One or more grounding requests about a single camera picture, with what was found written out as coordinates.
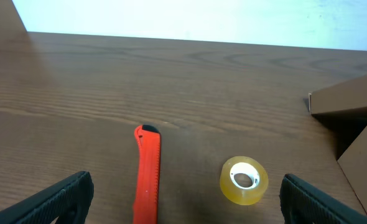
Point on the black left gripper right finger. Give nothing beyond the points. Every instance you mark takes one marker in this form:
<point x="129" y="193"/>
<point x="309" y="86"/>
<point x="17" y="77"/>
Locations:
<point x="301" y="203"/>

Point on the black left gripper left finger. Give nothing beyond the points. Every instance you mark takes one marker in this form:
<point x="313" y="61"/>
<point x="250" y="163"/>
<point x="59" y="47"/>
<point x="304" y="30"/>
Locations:
<point x="67" y="201"/>

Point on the yellow clear tape roll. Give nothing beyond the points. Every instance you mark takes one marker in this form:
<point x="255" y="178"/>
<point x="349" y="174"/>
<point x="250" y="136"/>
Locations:
<point x="249" y="167"/>

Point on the brown cardboard box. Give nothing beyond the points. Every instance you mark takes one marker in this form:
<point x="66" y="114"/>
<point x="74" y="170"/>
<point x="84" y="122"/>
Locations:
<point x="347" y="100"/>

